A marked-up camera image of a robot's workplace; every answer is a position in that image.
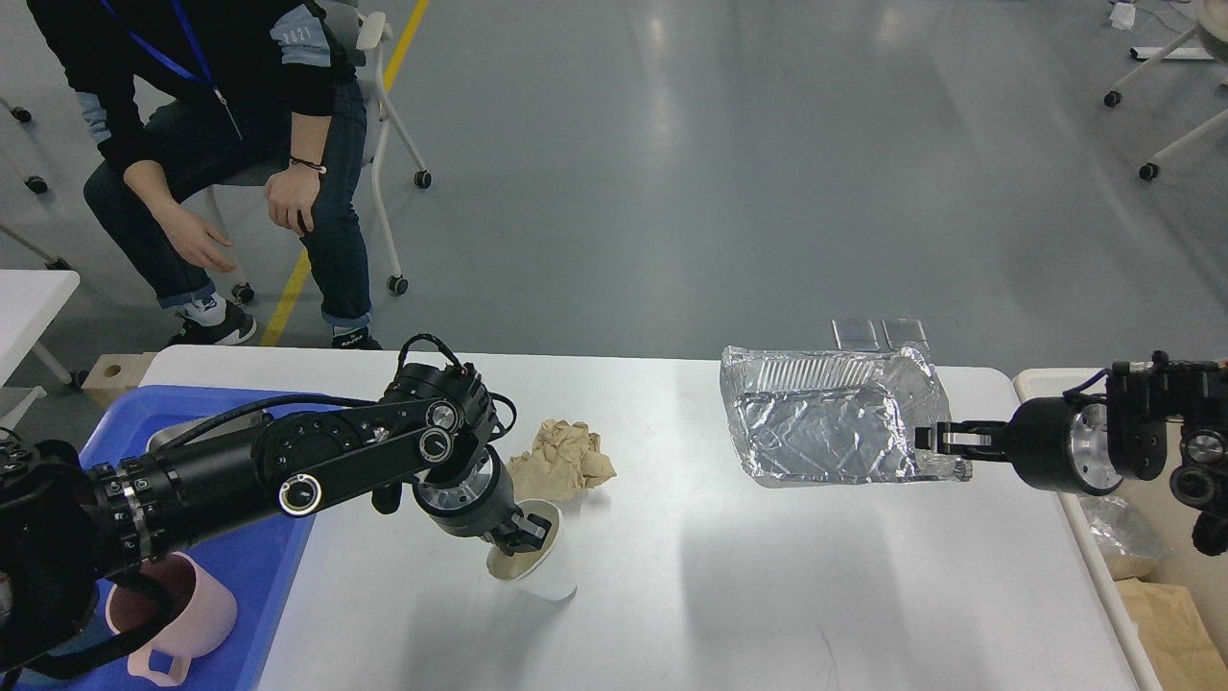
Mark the crumpled clear plastic in bin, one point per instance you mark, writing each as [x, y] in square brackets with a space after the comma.
[1125, 539]

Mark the person's right hand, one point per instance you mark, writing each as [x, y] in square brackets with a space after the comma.
[195, 240]

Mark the blue plastic tray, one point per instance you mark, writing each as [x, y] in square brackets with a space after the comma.
[257, 563]

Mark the brown paper ball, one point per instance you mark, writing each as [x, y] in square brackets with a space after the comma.
[565, 458]

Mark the person's left hand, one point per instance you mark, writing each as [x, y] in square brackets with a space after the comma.
[291, 194]

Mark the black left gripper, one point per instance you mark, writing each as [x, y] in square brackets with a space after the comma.
[483, 505]

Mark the clear floor plate right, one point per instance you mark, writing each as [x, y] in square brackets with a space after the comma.
[905, 333]

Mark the small white side table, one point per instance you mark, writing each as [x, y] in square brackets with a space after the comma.
[30, 300]

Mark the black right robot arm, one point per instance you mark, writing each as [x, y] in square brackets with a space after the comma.
[1140, 420]

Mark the clear floor plate left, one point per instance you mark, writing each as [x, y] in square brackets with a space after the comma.
[855, 334]

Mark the aluminium foil tray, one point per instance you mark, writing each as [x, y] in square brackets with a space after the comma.
[803, 418]

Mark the pink mug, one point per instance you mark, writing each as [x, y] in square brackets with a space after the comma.
[204, 612]

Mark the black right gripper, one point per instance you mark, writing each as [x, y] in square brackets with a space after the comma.
[1052, 444]

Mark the brown paper in bin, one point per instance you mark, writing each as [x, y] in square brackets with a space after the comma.
[1171, 631]

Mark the white rolling chair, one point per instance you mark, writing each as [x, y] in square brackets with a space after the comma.
[363, 36]

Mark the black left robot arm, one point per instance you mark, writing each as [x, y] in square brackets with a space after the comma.
[74, 538]

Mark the white plastic bin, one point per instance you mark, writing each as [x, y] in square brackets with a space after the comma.
[1204, 576]

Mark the seated person in black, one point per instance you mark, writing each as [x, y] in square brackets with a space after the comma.
[179, 95]

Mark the wooden block with hole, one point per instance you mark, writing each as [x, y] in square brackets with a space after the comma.
[115, 375]

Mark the clear floor plate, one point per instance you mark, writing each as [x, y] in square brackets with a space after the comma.
[855, 334]
[905, 333]

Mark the white paper cup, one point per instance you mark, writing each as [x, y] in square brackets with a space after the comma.
[550, 573]

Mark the square stainless steel tray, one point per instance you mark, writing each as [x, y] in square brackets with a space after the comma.
[162, 436]

